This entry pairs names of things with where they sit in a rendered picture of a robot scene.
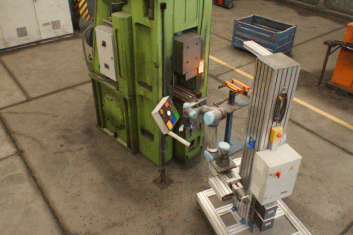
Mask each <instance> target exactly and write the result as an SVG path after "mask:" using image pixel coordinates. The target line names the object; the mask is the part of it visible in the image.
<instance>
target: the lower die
mask: <svg viewBox="0 0 353 235"><path fill-rule="evenodd" d="M174 87H176V88H178V89H180V90H182V91H184V92H186V93H188V94H190V95H192V96H193V97H192V98H191V97H190V96H188V95H186V94H184V93H183V92H181V91H179V90H177V89H175V88H174V99H175V96H176V100H178V97H179V102H181V103H183V104H184V103H191V102H193V101H195V100H196V95H195V94H193V93H192V92H190V91H188V90H185V89H183V88H181V87H180V86H178V85H176V84H174ZM181 97H183V98H181Z"/></svg>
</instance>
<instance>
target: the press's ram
mask: <svg viewBox="0 0 353 235"><path fill-rule="evenodd" d="M200 53H201V36H200V35H197V34H196V33H193V32H190V31H187V30H183V31H182V34H181V35H178V36H175V35H174V71H176V72H178V73H180V74H182V75H183V74H185V73H188V72H190V71H192V70H194V69H197V68H199V67H200Z"/></svg>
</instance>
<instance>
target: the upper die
mask: <svg viewBox="0 0 353 235"><path fill-rule="evenodd" d="M174 75H175V76H177V77H179V78H181V79H182V80H184V81H187V80H189V79H190V78H192V77H194V76H196V75H197V69H194V70H192V71H190V72H188V73H185V74H183V75H182V74H180V73H178V72H176V71H174Z"/></svg>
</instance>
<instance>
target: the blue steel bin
mask: <svg viewBox="0 0 353 235"><path fill-rule="evenodd" d="M296 29H297V25H291V24H287V23H284V22H281V21H279V20H274V19H271V18H267V17H264V16H260V15H256V14H255V13H253V14H252V15H251V16H246V17H242V18H240V19H234V27H233V32H232V42H231V47H230V49H232V50H234V49H235V48H234V46H237V47H240V48H243V49H244V50H247V49H246V48H245V47H243V42H245V41H253V42H255V43H257V44H258V45H260V46H261V47H264V48H265V49H267V51H269V52H271V53H272V54H278V53H283V54H286V53H288V54H287V55H289V56H291V55H292V48H293V44H294V39H295V34H296ZM248 51H249V50H248Z"/></svg>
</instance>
